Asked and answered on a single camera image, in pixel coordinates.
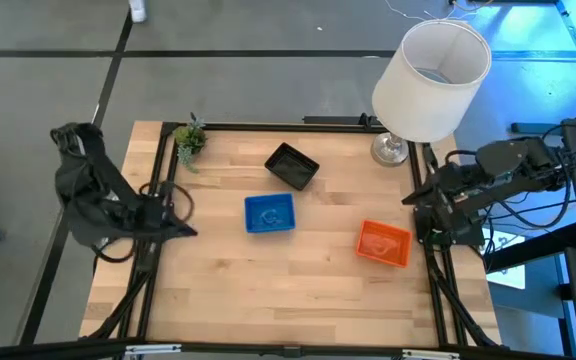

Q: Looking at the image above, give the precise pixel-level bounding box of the small green potted plant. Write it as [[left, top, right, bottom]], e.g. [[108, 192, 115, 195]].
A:
[[172, 112, 209, 175]]

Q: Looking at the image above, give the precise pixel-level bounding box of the black cable bundle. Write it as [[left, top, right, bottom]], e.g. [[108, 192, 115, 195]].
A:
[[423, 243, 500, 349], [87, 239, 169, 342]]

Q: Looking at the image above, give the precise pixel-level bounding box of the silver lamp base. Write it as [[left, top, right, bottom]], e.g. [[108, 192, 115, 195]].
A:
[[369, 131, 411, 168]]

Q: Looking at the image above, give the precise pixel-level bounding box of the white paper sheet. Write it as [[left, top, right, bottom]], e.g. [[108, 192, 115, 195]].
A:
[[484, 227, 527, 291]]

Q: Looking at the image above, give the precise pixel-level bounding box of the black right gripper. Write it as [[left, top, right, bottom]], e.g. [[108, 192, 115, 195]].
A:
[[400, 160, 480, 214]]

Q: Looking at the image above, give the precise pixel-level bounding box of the blue plastic basket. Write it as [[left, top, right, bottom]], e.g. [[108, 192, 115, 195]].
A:
[[244, 192, 297, 235]]

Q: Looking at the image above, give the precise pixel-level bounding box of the black diagonal beam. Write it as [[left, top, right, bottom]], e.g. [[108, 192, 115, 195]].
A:
[[482, 221, 576, 274]]

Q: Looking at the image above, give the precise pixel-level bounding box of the black mounting bar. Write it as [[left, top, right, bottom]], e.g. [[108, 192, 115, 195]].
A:
[[301, 113, 385, 127]]

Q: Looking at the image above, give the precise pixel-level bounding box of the black aluminium table frame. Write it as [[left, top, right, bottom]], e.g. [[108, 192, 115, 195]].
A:
[[87, 118, 503, 351]]

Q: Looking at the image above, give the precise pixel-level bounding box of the white lampshade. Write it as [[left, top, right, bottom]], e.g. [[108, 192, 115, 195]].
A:
[[371, 18, 493, 144]]

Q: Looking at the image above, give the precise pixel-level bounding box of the black plastic basket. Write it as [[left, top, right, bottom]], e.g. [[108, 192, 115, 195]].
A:
[[263, 141, 321, 193]]

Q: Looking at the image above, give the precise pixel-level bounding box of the person's white shoe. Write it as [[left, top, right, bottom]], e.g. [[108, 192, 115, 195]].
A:
[[127, 0, 149, 24]]

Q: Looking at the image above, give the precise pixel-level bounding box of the black crossbar with silver brackets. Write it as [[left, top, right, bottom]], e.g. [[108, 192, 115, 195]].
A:
[[0, 338, 576, 360]]

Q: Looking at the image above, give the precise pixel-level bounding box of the black floor bar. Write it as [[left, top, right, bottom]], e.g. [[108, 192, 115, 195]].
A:
[[510, 121, 565, 137]]

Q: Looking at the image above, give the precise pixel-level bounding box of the white thin cable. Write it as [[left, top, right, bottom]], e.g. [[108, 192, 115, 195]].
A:
[[381, 0, 494, 23]]

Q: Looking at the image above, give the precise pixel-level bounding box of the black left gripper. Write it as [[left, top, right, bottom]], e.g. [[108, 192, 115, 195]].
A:
[[136, 193, 200, 242]]

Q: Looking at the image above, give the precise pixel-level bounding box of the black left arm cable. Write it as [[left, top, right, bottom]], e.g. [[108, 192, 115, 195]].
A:
[[136, 180, 196, 225]]

